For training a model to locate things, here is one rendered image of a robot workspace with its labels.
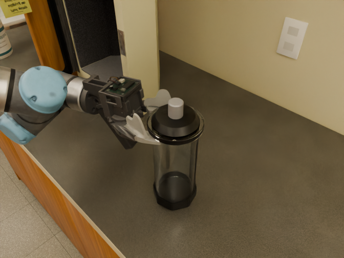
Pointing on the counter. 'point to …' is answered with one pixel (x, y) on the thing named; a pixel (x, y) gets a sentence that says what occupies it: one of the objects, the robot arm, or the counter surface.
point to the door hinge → (67, 35)
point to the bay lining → (93, 29)
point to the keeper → (122, 42)
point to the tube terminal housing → (137, 42)
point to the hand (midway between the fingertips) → (172, 129)
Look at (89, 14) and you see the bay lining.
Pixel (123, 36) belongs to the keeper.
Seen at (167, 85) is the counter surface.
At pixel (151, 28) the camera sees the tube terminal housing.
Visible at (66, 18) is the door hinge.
